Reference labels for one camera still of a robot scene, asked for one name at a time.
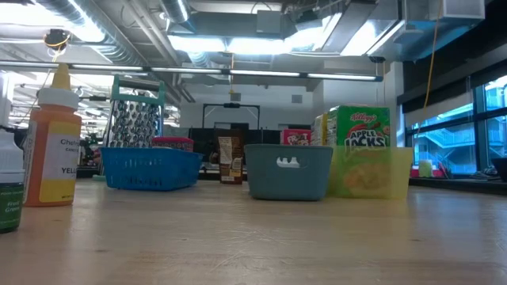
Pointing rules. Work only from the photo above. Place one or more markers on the black partition panels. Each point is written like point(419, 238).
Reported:
point(202, 150)

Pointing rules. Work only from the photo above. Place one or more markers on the red Froot Loops cereal box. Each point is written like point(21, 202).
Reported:
point(296, 137)

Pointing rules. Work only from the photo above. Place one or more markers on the black aluminium table frame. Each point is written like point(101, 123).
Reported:
point(439, 184)

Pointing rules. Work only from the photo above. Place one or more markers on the black metal gantry frame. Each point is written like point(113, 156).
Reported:
point(231, 105)

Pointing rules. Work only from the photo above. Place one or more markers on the long LED light bar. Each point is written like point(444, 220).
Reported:
point(261, 73)

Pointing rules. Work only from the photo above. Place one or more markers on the green Apple Jacks cereal box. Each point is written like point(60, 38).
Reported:
point(362, 126)

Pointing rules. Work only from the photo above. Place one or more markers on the teal plastic bin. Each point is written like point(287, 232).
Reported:
point(289, 182)

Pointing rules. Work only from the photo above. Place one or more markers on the blue plastic basket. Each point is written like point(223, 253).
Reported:
point(148, 170)

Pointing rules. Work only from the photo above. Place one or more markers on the green label dropper bottle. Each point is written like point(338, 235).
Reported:
point(10, 206)

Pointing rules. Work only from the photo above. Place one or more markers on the steel box grater teal trim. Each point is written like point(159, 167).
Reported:
point(134, 122)

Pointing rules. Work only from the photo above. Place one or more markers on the red sprinkles packet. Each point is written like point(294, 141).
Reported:
point(172, 143)

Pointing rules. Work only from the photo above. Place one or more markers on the yellow Corn Pops cereal box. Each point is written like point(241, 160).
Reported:
point(320, 130)

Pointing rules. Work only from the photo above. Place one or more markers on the brown foil pouch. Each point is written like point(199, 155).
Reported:
point(231, 158)

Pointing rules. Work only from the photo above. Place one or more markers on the translucent yellow plastic bin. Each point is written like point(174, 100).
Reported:
point(400, 174)

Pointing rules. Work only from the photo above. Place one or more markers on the yellow food colouring squeeze bottle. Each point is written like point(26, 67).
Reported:
point(51, 158)

